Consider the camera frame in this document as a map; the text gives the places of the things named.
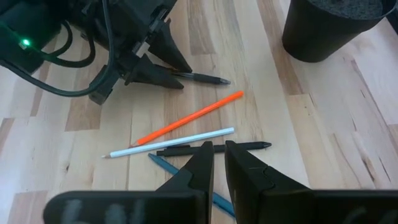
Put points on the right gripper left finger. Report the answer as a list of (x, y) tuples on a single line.
[(186, 208)]

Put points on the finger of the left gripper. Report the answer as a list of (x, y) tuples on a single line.
[(169, 49), (149, 74)]

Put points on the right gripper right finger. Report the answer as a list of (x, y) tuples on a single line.
[(264, 202)]

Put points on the black ballpoint pen rubber grip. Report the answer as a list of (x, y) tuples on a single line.
[(205, 77)]

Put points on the blue pen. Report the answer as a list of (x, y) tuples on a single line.
[(164, 165)]

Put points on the orange pencil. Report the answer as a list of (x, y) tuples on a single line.
[(186, 119)]

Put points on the slim black clip pen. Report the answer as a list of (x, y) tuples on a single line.
[(248, 145)]

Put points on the white pencil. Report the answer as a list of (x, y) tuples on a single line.
[(171, 143)]

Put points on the black plant pot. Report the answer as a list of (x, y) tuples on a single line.
[(311, 37)]

